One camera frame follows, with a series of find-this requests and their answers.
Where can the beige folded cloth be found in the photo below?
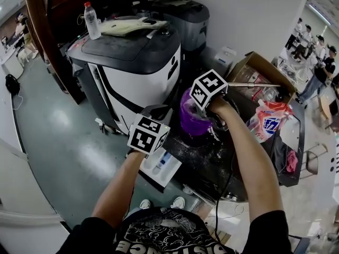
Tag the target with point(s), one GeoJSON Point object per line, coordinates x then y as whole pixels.
{"type": "Point", "coordinates": [132, 26]}

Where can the person's left forearm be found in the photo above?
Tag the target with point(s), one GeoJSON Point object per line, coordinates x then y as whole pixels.
{"type": "Point", "coordinates": [119, 189]}

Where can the white black cleaning machine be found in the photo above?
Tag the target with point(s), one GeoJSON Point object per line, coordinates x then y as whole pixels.
{"type": "Point", "coordinates": [137, 83]}

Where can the silver metal tube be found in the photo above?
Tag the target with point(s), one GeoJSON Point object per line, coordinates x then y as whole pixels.
{"type": "Point", "coordinates": [254, 84]}

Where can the brown cardboard box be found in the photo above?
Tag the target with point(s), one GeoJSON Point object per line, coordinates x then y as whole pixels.
{"type": "Point", "coordinates": [254, 59]}

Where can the silver washing machine knob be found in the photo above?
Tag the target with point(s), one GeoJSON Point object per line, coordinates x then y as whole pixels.
{"type": "Point", "coordinates": [231, 197]}

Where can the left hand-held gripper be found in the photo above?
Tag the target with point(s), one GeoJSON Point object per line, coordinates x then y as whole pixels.
{"type": "Point", "coordinates": [147, 136]}

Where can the person's white left shoe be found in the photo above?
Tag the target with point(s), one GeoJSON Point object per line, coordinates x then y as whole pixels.
{"type": "Point", "coordinates": [145, 204]}

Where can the detergent refill bag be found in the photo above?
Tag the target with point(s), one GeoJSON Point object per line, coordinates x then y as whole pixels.
{"type": "Point", "coordinates": [270, 123]}

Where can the black frame glass table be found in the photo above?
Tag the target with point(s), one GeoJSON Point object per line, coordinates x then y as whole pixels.
{"type": "Point", "coordinates": [298, 141]}

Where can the black printed t-shirt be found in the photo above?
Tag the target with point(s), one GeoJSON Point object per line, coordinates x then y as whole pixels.
{"type": "Point", "coordinates": [164, 234]}

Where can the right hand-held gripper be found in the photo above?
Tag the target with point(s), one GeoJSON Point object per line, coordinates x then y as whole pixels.
{"type": "Point", "coordinates": [209, 89]}

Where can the grey black cleaning machine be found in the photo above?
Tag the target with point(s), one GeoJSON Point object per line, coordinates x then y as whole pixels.
{"type": "Point", "coordinates": [190, 22]}

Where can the clear plastic water bottle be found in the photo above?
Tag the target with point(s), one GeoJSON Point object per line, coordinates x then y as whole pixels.
{"type": "Point", "coordinates": [92, 22]}

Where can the white plastic container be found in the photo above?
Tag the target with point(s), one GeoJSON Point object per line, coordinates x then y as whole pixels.
{"type": "Point", "coordinates": [225, 58]}

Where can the black backpack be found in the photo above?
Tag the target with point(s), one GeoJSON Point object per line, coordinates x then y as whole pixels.
{"type": "Point", "coordinates": [12, 85]}

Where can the person's white right shoe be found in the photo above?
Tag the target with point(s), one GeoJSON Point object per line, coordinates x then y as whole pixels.
{"type": "Point", "coordinates": [178, 202]}

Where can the curved wooden staircase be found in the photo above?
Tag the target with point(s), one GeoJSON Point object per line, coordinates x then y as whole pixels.
{"type": "Point", "coordinates": [61, 36]}

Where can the pink cloth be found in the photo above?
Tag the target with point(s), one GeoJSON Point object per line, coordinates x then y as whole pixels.
{"type": "Point", "coordinates": [292, 161]}

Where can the metal frame chair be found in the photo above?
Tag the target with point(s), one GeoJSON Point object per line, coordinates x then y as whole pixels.
{"type": "Point", "coordinates": [313, 160]}

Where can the purple plastic bucket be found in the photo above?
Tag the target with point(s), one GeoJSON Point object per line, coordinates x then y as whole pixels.
{"type": "Point", "coordinates": [190, 123]}

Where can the person's white shoe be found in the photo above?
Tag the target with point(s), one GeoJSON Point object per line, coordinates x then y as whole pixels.
{"type": "Point", "coordinates": [178, 202]}
{"type": "Point", "coordinates": [145, 204]}

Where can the person's right forearm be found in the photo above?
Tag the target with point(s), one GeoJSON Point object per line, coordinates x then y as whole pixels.
{"type": "Point", "coordinates": [251, 163]}

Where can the black cloth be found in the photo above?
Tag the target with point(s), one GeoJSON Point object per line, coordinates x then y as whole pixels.
{"type": "Point", "coordinates": [279, 152]}

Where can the white panel with black marks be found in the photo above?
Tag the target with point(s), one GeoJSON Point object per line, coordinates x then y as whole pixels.
{"type": "Point", "coordinates": [335, 155]}

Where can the white table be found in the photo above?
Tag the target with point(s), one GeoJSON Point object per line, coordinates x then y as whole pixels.
{"type": "Point", "coordinates": [12, 62]}

